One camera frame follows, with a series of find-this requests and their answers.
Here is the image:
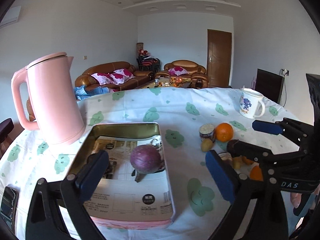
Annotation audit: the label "small orange tangerine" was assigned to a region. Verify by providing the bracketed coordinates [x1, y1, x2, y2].
[249, 165, 264, 181]

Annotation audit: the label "round yellow-brown fruit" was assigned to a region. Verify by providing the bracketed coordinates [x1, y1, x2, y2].
[233, 157, 243, 170]

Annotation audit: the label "yellow-brown longan fruit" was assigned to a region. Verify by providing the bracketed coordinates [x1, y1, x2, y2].
[201, 138, 214, 152]

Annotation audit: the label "coffee table with fruits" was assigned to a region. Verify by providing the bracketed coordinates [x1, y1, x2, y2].
[138, 77, 192, 88]

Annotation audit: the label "person's right hand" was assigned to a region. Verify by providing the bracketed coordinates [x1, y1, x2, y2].
[290, 192, 317, 217]

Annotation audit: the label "black smartphone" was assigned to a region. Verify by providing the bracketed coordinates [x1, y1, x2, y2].
[1, 186, 18, 232]

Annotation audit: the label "large orange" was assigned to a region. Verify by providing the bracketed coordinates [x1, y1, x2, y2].
[215, 122, 234, 142]

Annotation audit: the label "white cartoon mug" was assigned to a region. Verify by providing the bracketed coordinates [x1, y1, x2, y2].
[239, 88, 266, 119]

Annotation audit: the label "cut-top dark fruit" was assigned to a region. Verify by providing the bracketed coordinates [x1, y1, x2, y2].
[199, 124, 215, 142]

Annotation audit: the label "black television screen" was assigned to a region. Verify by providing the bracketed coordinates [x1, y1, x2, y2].
[255, 69, 284, 104]

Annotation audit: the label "cloud print white tablecloth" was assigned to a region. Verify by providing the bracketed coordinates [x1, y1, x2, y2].
[1, 88, 297, 239]

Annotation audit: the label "gold and pink tin box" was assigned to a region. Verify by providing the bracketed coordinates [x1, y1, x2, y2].
[68, 122, 175, 230]

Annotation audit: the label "dark wooden stool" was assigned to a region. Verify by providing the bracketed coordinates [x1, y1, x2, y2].
[0, 118, 14, 156]

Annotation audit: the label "brown leather armchair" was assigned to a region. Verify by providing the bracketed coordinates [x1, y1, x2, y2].
[155, 60, 209, 88]

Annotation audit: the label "pink electric kettle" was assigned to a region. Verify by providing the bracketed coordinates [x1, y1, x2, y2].
[11, 52, 86, 144]

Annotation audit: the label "orange leather chair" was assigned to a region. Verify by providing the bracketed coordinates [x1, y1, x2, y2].
[27, 98, 35, 121]

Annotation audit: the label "brown wooden door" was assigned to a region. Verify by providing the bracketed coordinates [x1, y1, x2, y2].
[207, 29, 232, 88]

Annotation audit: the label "stacked dark chairs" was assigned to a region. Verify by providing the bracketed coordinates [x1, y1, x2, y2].
[137, 49, 161, 73]

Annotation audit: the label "long brown leather sofa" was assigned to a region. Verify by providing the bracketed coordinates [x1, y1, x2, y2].
[75, 61, 154, 91]

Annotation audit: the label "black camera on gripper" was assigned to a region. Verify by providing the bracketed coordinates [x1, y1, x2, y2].
[306, 74, 320, 127]

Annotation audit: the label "white wall air conditioner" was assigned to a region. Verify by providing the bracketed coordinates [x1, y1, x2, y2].
[0, 6, 22, 28]

